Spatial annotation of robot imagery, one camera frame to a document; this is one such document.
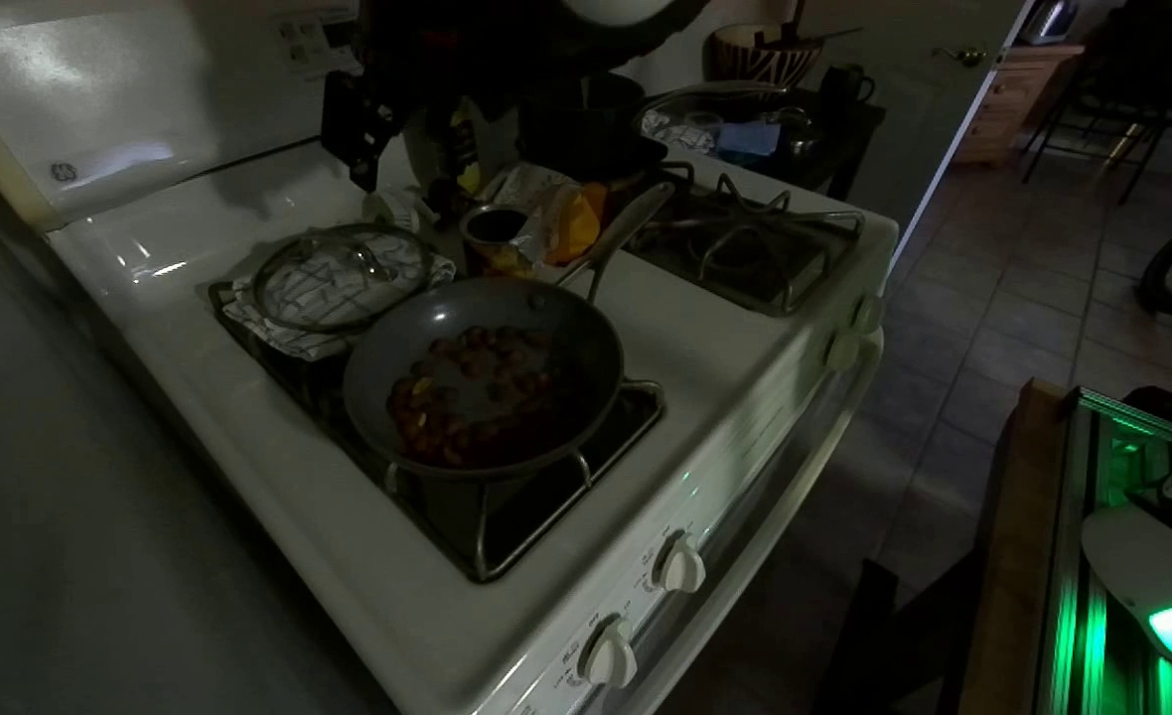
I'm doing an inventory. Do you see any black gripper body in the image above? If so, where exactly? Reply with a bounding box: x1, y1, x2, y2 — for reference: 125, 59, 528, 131
316, 63, 394, 153

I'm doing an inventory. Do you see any grey frying pan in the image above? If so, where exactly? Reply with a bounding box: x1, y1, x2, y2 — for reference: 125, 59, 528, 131
336, 174, 682, 484

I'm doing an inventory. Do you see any small dark bowl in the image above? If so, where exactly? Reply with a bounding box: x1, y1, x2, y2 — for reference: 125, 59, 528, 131
455, 200, 533, 261

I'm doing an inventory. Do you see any checkered kitchen cloth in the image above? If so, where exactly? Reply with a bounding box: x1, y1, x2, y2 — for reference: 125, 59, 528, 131
208, 214, 467, 368

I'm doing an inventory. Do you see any white gas stove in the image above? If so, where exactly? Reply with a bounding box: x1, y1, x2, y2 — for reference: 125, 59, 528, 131
0, 0, 905, 715

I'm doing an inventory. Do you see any blue folded cloth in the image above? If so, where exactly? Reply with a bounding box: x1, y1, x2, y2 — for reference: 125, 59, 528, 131
709, 114, 785, 169

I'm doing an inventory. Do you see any zebra pattern basket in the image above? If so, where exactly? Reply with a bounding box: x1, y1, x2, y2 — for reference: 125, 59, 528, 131
699, 15, 831, 96

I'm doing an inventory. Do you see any black side cart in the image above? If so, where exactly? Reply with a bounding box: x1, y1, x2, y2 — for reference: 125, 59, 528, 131
631, 77, 888, 208

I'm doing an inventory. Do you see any dark mug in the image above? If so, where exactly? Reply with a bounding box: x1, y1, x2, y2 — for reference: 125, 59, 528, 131
813, 59, 880, 120

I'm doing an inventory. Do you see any white stove knob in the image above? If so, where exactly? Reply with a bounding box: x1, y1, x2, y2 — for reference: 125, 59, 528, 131
570, 613, 642, 697
642, 523, 715, 599

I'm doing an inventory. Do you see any wooden cabinet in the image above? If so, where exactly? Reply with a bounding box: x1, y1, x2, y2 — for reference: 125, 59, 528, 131
958, 39, 1090, 170

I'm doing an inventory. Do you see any dark metal chair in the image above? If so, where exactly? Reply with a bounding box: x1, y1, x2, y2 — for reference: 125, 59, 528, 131
1011, 3, 1172, 208

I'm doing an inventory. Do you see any white round device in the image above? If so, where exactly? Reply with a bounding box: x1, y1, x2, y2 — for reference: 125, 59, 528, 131
1076, 500, 1172, 629

